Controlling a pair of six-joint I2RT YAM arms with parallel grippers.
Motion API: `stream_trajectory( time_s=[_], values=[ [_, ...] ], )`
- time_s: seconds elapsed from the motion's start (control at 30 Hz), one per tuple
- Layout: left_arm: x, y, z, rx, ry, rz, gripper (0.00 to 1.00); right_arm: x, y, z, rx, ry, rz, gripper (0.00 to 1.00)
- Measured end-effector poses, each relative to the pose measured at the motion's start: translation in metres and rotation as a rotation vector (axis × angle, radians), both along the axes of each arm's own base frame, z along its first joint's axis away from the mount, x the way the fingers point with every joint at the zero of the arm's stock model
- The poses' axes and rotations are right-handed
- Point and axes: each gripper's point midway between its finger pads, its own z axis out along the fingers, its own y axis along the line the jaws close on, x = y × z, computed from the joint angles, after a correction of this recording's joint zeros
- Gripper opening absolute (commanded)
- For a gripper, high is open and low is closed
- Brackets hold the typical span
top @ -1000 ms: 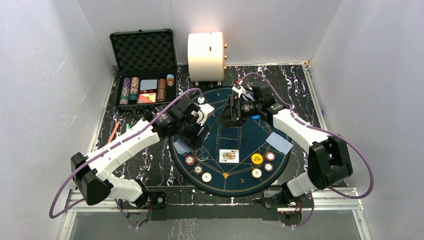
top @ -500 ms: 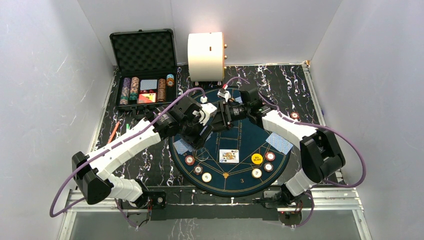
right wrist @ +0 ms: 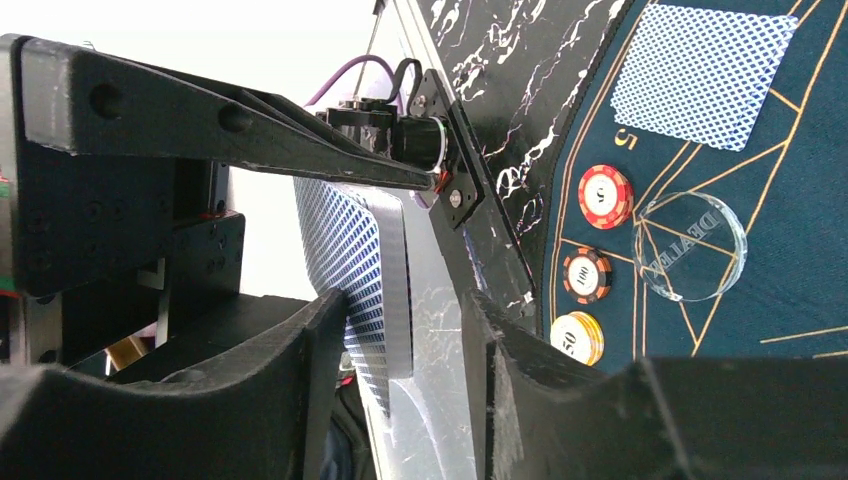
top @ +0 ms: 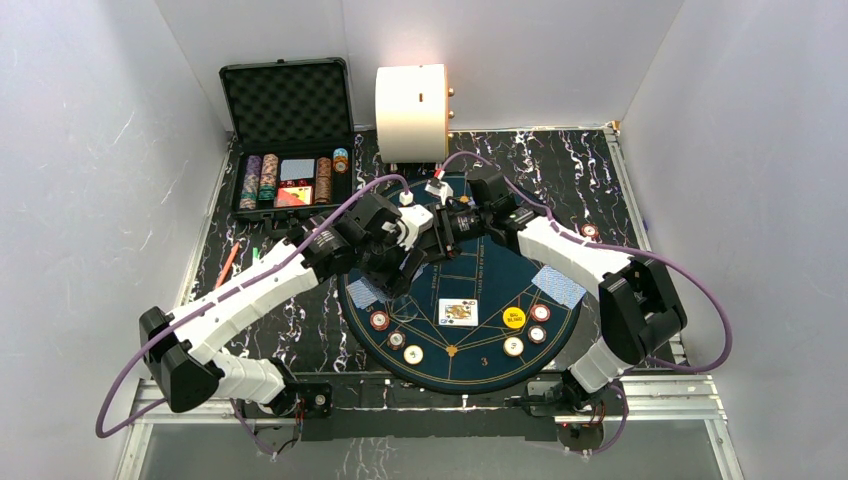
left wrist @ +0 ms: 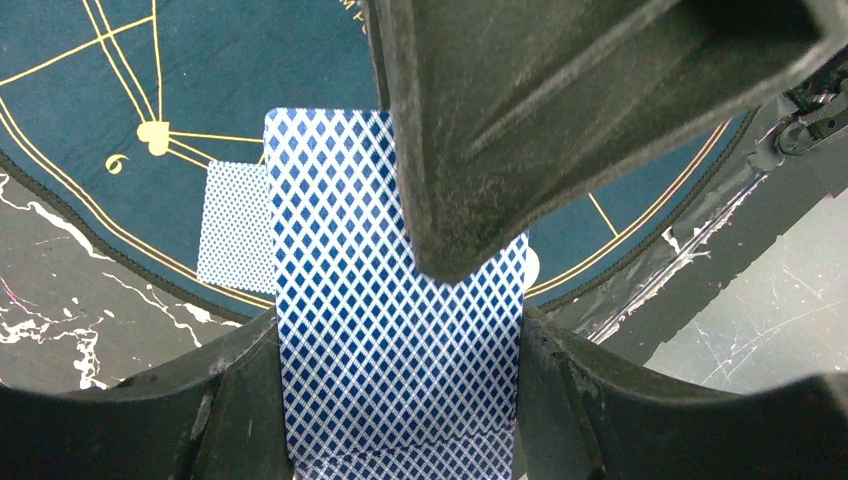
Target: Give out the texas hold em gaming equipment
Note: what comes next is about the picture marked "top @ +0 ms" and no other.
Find dealt card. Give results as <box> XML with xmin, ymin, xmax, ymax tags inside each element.
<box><xmin>531</xmin><ymin>269</ymin><xmax>586</xmax><ymax>309</ymax></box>
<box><xmin>345</xmin><ymin>278</ymin><xmax>384</xmax><ymax>309</ymax></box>

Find clear dealer button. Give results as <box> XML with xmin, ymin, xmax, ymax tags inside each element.
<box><xmin>391</xmin><ymin>300</ymin><xmax>419</xmax><ymax>323</ymax></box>

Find red chips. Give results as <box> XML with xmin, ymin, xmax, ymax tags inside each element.
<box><xmin>529</xmin><ymin>303</ymin><xmax>551</xmax><ymax>323</ymax></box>
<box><xmin>369</xmin><ymin>311</ymin><xmax>390</xmax><ymax>331</ymax></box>

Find brown chips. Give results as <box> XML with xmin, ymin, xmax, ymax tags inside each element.
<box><xmin>527</xmin><ymin>325</ymin><xmax>547</xmax><ymax>344</ymax></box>
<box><xmin>386</xmin><ymin>330</ymin><xmax>406</xmax><ymax>351</ymax></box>

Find queen of spades card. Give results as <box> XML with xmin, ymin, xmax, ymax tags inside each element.
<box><xmin>437</xmin><ymin>298</ymin><xmax>479</xmax><ymax>327</ymax></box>

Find yellow chips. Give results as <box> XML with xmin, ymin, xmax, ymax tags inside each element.
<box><xmin>503</xmin><ymin>336</ymin><xmax>525</xmax><ymax>358</ymax></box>
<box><xmin>403</xmin><ymin>345</ymin><xmax>424</xmax><ymax>365</ymax></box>

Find yellow big blind button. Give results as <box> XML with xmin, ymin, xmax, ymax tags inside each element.
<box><xmin>502</xmin><ymin>306</ymin><xmax>527</xmax><ymax>330</ymax></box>

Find red poker chip stack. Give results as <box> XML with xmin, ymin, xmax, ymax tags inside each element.
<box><xmin>581</xmin><ymin>224</ymin><xmax>600</xmax><ymax>239</ymax></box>

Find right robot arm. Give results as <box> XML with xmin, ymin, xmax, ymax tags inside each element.
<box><xmin>465</xmin><ymin>170</ymin><xmax>688</xmax><ymax>414</ymax></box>

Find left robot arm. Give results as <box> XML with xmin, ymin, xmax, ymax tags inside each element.
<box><xmin>139</xmin><ymin>193</ymin><xmax>434</xmax><ymax>416</ymax></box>

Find round blue poker mat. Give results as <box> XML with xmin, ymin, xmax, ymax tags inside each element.
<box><xmin>336</xmin><ymin>172</ymin><xmax>584</xmax><ymax>396</ymax></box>

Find brown chip row in case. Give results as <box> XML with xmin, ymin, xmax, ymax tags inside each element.
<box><xmin>314</xmin><ymin>157</ymin><xmax>332</xmax><ymax>204</ymax></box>

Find red card box in case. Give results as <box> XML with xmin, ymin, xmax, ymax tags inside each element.
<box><xmin>274</xmin><ymin>185</ymin><xmax>313</xmax><ymax>208</ymax></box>

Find orange blue chip stack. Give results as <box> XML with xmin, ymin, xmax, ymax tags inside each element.
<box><xmin>332</xmin><ymin>148</ymin><xmax>350</xmax><ymax>174</ymax></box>

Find white cylindrical device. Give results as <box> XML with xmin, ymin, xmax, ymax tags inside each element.
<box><xmin>374</xmin><ymin>64</ymin><xmax>451</xmax><ymax>164</ymax></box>

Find card deck in case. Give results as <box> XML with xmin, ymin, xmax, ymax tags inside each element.
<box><xmin>279</xmin><ymin>158</ymin><xmax>315</xmax><ymax>182</ymax></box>

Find pink green chip row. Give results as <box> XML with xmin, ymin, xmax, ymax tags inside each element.
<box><xmin>257</xmin><ymin>154</ymin><xmax>280</xmax><ymax>201</ymax></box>

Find orange pen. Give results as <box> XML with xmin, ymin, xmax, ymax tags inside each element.
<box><xmin>214</xmin><ymin>242</ymin><xmax>241</xmax><ymax>289</ymax></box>

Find purple chip row in case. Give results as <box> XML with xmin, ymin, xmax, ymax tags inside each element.
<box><xmin>239</xmin><ymin>155</ymin><xmax>262</xmax><ymax>210</ymax></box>

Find black chip carrying case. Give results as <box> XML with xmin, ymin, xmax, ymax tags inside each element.
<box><xmin>219</xmin><ymin>57</ymin><xmax>355</xmax><ymax>238</ymax></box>

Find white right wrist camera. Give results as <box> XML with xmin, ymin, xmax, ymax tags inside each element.
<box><xmin>425</xmin><ymin>173</ymin><xmax>453</xmax><ymax>205</ymax></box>

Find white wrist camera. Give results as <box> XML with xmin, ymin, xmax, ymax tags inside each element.
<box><xmin>397</xmin><ymin>191</ymin><xmax>434</xmax><ymax>251</ymax></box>
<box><xmin>425</xmin><ymin>173</ymin><xmax>453</xmax><ymax>205</ymax></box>

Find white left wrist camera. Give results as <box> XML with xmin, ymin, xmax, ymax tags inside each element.
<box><xmin>397</xmin><ymin>191</ymin><xmax>434</xmax><ymax>251</ymax></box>

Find aluminium frame rail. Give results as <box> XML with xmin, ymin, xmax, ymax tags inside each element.
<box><xmin>602</xmin><ymin>121</ymin><xmax>743</xmax><ymax>479</ymax></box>

